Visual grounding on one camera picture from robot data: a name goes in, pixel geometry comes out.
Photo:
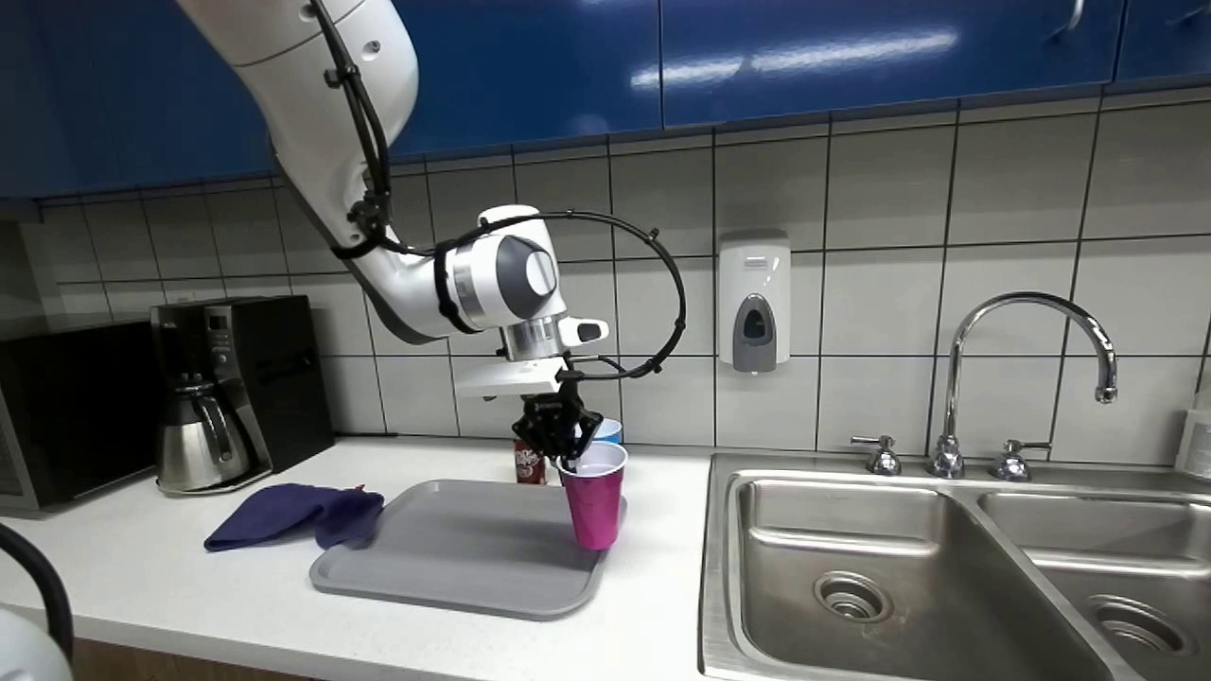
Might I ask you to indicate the white soap dispenser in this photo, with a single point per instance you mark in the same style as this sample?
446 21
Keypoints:
755 296

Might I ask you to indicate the steel double sink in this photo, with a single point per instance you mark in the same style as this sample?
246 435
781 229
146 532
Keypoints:
909 553

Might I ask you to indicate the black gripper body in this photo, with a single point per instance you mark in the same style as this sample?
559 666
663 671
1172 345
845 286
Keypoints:
552 421

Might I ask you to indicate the purple cloth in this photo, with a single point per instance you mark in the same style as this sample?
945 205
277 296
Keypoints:
284 512

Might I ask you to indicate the grey plastic tray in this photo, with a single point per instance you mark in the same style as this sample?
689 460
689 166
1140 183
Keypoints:
454 548

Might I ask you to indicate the black coffee maker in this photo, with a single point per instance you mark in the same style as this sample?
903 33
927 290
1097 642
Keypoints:
270 371

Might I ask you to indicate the steel coffee carafe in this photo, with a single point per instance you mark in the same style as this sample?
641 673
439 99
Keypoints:
193 439

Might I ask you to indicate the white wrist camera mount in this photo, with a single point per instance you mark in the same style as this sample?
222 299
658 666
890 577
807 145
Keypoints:
533 374

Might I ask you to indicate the chrome gooseneck faucet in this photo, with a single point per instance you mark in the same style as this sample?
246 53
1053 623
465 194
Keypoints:
1008 304

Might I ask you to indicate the blue upper cabinets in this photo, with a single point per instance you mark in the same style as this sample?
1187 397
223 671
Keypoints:
758 59

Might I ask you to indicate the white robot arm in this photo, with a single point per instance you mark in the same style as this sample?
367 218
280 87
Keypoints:
315 115

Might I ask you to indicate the magenta plastic cup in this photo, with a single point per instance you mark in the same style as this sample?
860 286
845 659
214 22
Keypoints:
595 503

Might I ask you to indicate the white rounded robot base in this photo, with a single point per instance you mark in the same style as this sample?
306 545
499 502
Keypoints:
24 648

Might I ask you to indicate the wooden lower cabinet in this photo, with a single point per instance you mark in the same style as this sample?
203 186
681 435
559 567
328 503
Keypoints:
190 666

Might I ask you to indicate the black microwave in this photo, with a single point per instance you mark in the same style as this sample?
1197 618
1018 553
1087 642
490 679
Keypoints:
70 410

